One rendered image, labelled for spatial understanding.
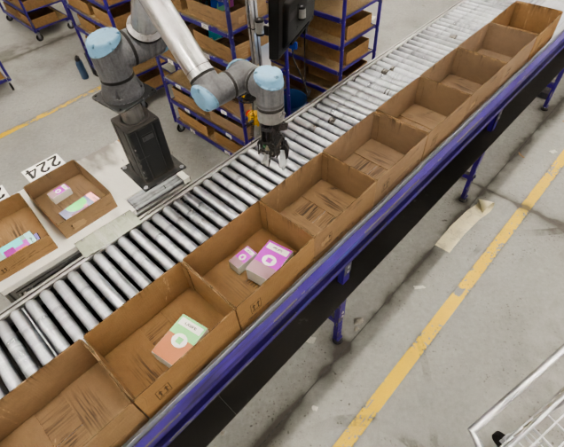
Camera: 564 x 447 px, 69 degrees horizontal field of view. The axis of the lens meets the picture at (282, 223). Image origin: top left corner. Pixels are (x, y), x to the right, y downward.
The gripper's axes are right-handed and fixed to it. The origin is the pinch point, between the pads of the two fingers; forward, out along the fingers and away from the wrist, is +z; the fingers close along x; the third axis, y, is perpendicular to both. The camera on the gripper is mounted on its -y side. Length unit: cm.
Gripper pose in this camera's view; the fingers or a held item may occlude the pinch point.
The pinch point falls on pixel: (276, 164)
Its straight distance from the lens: 155.8
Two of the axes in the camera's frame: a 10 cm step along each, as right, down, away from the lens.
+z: 0.3, 7.1, 7.0
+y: -3.5, 6.7, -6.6
